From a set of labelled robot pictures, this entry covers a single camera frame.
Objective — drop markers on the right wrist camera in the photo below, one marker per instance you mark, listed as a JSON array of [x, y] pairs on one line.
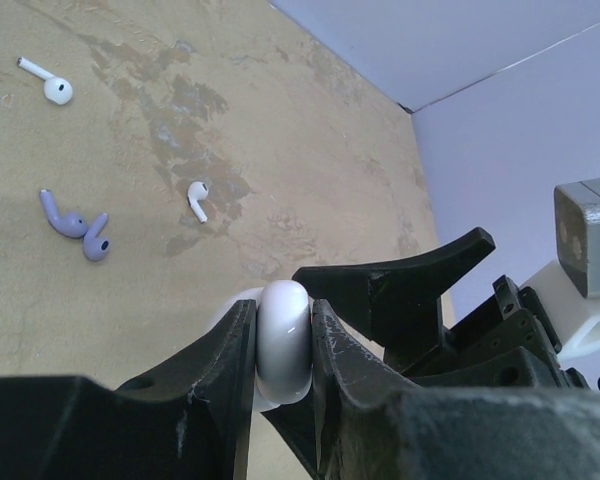
[[568, 287]]

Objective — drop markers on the white earbud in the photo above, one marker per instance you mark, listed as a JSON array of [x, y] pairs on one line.
[[56, 89], [196, 193]]

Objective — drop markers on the white earbud charging case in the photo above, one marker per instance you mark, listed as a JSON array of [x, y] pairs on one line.
[[283, 342]]

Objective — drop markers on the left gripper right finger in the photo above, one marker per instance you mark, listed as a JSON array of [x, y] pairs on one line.
[[372, 423]]

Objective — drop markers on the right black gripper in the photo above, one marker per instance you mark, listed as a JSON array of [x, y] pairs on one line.
[[507, 341]]

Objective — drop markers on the purple earbud left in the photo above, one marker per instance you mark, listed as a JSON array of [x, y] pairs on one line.
[[71, 224]]

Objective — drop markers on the purple earbud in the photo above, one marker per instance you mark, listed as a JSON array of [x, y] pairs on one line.
[[71, 224], [95, 246]]

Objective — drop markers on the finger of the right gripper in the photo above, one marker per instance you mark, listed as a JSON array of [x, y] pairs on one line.
[[295, 423]]

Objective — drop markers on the purple earbud right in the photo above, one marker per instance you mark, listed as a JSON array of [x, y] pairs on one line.
[[95, 246]]

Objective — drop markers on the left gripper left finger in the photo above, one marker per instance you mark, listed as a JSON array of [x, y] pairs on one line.
[[187, 418]]

